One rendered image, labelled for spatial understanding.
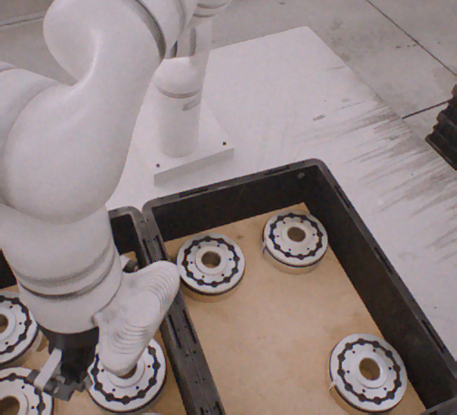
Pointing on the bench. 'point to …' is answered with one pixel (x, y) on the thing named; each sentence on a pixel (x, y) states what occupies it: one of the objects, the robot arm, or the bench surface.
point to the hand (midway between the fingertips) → (98, 351)
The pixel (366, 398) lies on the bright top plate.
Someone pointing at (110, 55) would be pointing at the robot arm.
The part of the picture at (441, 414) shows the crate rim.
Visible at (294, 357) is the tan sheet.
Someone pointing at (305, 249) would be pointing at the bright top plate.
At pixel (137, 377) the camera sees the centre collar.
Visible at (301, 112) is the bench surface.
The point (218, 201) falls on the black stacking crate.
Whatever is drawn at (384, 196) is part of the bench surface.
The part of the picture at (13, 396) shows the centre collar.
